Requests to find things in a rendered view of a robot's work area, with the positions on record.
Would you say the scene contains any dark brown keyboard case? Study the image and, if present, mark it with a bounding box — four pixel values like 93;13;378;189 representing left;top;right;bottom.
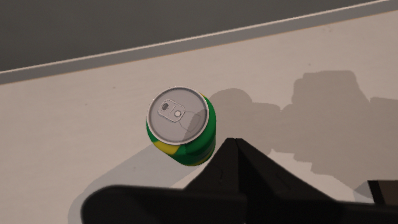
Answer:
367;180;398;206

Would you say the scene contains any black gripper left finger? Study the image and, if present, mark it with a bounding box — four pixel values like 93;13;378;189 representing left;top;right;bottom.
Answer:
81;138;247;224

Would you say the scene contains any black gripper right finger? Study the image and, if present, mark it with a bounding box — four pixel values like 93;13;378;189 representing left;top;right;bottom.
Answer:
235;138;398;224

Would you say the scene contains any green and yellow drink can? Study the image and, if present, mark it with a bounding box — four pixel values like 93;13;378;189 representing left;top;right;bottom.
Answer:
146;86;216;166

